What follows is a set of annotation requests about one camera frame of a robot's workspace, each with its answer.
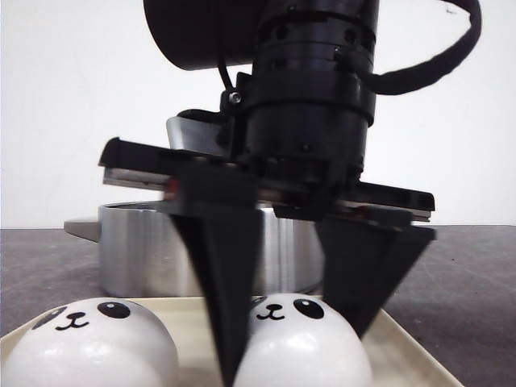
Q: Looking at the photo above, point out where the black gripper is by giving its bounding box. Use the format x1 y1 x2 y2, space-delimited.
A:
99 72 435 335

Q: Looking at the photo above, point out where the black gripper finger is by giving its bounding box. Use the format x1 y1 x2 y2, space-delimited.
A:
158 167 262 385

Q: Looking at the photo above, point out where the stainless steel steamer pot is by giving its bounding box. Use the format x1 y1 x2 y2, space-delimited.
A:
64 202 324 298

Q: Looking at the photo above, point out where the panda bun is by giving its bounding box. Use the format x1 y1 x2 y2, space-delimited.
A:
1 298 179 386
234 293 372 386

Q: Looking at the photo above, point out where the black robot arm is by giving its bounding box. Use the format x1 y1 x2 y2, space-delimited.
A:
99 1 435 386

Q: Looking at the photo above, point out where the cream plastic tray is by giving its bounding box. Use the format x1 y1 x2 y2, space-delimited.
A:
1 297 458 386

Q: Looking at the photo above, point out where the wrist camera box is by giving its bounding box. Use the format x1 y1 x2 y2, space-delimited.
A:
166 109 231 156

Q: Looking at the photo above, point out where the black sleeved cable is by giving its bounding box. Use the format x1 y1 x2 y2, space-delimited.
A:
368 0 484 98

